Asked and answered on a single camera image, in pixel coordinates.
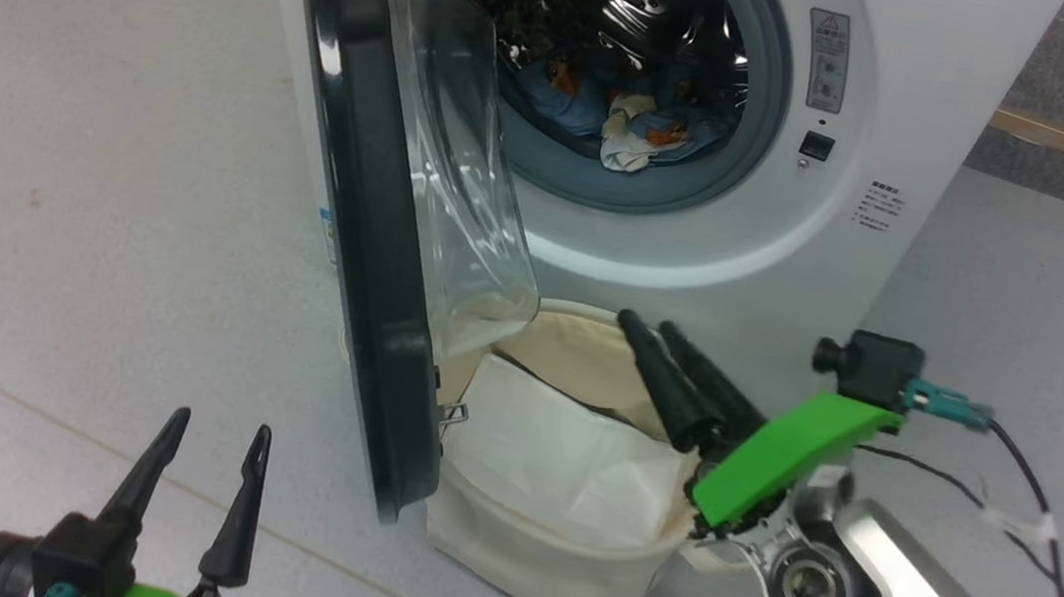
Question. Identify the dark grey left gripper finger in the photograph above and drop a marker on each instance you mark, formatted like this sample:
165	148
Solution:
145	485
239	536

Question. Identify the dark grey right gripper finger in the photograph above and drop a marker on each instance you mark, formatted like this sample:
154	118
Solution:
671	399
717	390

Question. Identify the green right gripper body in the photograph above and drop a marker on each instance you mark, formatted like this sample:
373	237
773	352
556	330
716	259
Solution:
784	457

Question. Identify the black round glass washer door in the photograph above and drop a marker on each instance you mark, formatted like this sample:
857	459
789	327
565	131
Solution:
375	271

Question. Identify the blue garment with orange print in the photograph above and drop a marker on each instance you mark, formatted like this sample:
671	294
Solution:
564	107

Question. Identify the white front-load washing machine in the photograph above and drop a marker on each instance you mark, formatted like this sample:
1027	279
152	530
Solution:
796	269

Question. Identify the cream fabric laundry basket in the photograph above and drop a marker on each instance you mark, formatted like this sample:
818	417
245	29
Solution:
543	550

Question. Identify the blue and white side sticker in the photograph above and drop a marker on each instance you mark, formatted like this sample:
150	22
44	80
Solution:
328	235

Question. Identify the grey warning sticker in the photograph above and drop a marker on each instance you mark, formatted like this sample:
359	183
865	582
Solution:
826	62

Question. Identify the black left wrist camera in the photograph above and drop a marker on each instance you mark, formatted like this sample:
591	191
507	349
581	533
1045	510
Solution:
77	557

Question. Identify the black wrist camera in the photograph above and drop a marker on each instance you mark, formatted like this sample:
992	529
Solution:
880	368
77	557

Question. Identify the teal left camera connector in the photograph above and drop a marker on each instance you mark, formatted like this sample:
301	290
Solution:
57	595

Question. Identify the teal camera connector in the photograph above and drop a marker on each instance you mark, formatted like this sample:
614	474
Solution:
57	595
946	401

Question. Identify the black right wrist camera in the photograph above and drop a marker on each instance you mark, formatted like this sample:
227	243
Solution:
880	368

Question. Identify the teal right camera connector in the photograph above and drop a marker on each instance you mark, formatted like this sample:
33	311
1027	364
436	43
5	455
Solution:
946	401

